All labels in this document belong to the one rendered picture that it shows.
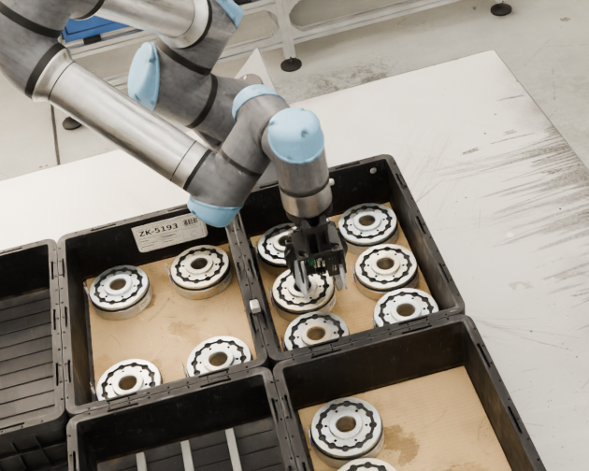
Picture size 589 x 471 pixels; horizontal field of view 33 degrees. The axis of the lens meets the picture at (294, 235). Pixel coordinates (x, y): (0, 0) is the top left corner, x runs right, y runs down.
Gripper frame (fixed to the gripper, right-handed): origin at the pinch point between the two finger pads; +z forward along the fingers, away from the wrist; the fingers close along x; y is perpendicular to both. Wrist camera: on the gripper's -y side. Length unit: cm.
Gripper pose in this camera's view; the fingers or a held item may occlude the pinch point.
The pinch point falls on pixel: (322, 284)
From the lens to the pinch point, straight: 162.2
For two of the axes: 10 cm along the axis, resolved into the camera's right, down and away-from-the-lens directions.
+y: 2.0, 6.5, -7.3
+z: 1.4, 7.2, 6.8
